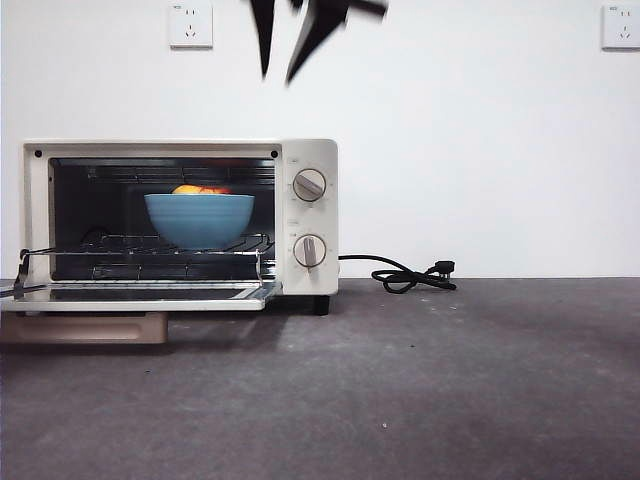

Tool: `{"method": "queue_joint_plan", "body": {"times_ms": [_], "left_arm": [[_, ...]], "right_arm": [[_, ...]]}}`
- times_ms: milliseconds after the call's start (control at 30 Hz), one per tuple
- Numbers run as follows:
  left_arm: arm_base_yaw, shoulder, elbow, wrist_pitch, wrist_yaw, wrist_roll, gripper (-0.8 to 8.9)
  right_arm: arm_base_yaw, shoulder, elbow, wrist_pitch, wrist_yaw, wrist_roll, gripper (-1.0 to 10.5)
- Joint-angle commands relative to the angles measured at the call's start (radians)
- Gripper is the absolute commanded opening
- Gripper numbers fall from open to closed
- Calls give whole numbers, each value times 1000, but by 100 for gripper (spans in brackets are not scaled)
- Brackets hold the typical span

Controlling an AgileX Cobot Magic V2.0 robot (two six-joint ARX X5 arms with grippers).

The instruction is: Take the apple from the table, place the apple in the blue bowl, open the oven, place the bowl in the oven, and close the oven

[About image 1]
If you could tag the oven temperature knob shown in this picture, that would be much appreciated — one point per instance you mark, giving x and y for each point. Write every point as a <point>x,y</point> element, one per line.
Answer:
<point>309,185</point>

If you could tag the cream Toshiba toaster oven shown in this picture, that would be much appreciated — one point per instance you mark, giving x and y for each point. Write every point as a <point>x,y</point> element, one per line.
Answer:
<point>310,150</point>

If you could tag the oven timer knob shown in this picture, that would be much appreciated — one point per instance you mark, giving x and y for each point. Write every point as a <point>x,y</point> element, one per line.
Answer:
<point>309,250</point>

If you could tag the white wall socket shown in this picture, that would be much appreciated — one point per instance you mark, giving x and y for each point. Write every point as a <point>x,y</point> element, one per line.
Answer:
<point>191,25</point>
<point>621,27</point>

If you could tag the blue ribbed bowl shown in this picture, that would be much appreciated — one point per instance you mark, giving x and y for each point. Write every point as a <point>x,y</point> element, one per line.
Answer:
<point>200,220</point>

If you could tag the red yellow apple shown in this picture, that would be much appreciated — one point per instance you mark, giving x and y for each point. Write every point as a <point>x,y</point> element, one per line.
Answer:
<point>200,190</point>

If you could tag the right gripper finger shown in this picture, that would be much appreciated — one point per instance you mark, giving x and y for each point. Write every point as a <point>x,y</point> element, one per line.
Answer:
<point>263,30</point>
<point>315,25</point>

